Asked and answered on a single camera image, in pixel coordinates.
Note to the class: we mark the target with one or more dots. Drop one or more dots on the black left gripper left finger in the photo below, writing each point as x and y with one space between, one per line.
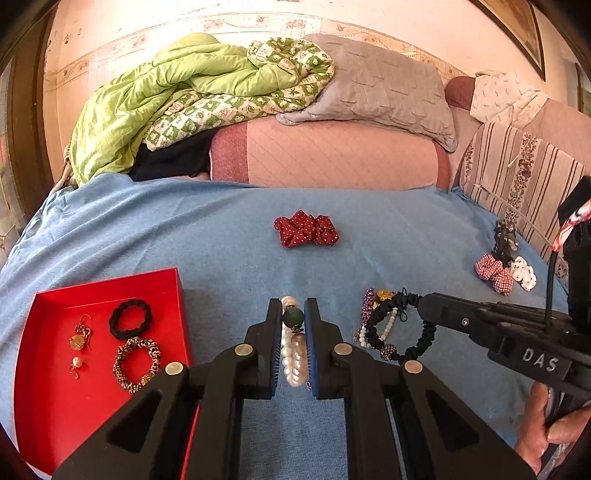
185 424

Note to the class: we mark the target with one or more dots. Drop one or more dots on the framed wall picture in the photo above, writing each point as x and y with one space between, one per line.
517 19

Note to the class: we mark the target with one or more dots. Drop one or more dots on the leopard print beaded scrunchie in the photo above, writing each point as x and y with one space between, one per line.
136 363

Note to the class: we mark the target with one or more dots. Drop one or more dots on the black folded garment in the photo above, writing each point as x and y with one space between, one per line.
188 157

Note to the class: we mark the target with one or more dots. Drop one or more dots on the gold coin pendant earring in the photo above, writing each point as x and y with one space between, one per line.
80 339

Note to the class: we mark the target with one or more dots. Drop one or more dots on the red polka dot scrunchie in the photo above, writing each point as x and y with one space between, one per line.
303 228

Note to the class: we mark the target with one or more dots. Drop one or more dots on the grey quilted pillow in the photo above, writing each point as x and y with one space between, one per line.
382 87

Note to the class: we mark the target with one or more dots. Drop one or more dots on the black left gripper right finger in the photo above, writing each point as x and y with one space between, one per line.
402 422

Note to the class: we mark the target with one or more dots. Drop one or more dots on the striped floral pillow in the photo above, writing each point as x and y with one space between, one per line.
520 178

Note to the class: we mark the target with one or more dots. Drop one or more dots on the red jewelry tray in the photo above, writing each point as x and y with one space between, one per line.
53 412

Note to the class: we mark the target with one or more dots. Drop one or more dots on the green quilted comforter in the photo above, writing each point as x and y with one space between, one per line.
194 85

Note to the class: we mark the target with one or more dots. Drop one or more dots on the black velvet scrunchie with charm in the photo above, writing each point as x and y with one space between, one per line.
391 327

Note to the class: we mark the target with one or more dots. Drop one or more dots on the pearl drop earring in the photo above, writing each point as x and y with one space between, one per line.
75 366

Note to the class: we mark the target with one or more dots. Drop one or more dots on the white printed pillow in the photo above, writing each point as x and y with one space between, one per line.
507 98

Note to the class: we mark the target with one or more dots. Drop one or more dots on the light blue bed blanket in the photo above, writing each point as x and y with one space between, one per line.
220 237

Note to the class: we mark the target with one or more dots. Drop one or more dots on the red checkered scrunchie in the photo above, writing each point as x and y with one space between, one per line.
490 269

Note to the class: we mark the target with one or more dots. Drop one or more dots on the dark hair claw clip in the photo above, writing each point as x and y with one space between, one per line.
506 243

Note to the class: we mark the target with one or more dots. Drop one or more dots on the white patterned scrunchie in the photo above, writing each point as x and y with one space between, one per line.
523 273

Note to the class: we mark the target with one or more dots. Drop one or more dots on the pink bolster cushion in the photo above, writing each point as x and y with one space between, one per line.
327 155

